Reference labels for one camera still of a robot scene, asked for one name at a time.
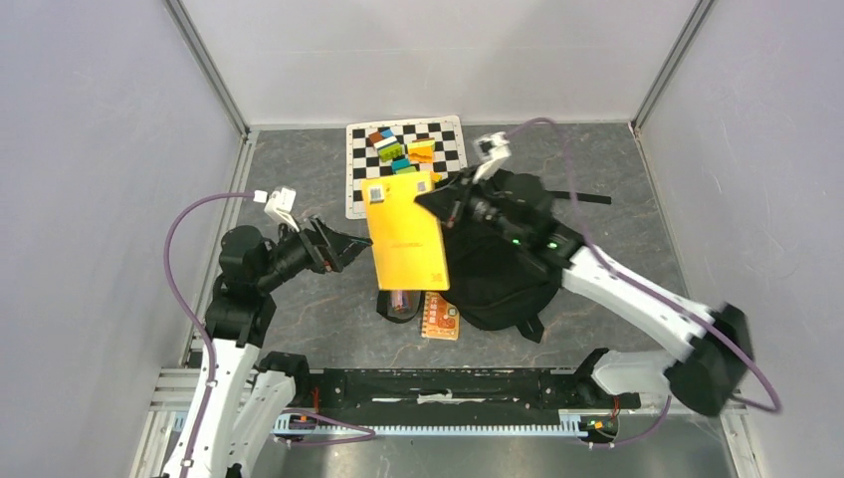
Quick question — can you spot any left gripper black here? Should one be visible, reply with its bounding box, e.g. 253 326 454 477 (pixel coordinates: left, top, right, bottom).
256 213 372 293

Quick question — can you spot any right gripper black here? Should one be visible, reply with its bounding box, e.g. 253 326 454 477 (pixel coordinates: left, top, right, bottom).
417 165 528 249

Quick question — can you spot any yellow book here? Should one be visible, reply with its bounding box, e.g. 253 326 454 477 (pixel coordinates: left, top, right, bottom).
362 171 450 292

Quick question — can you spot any black student backpack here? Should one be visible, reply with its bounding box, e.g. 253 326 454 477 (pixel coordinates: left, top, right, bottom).
433 169 612 343

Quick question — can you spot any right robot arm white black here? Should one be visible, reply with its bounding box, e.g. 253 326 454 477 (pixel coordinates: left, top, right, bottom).
416 173 757 416

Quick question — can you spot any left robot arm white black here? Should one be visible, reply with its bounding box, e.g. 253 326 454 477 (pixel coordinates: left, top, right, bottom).
161 217 372 477

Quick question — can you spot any yellow orange block stack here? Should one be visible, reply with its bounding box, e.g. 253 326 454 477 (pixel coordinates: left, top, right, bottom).
406 138 436 163

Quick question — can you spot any teal toy block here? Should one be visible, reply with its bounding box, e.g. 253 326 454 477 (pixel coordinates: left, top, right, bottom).
391 157 412 174

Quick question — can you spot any green toy block stack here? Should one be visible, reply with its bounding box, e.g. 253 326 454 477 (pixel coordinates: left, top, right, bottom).
376 143 404 162

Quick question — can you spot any pink lid marker case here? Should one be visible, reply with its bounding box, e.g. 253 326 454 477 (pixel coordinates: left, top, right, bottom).
388 291 412 320

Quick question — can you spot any black white chessboard mat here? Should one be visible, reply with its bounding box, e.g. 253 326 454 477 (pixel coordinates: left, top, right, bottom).
344 116 468 220

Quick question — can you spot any brown blue white block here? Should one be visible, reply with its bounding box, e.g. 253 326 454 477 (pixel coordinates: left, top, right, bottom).
367 128 399 150

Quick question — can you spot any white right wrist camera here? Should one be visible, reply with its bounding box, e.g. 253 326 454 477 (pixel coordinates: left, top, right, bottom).
473 131 512 183

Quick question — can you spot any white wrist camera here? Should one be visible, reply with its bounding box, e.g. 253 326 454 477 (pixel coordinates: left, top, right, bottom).
253 186 300 232
473 131 512 183

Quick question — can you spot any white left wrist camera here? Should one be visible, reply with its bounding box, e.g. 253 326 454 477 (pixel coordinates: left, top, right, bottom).
253 186 300 232

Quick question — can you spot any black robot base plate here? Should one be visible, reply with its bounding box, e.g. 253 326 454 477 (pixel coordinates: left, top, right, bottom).
292 367 642 426

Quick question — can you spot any slotted cable duct rail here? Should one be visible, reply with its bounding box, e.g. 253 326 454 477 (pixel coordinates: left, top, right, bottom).
271 413 588 438

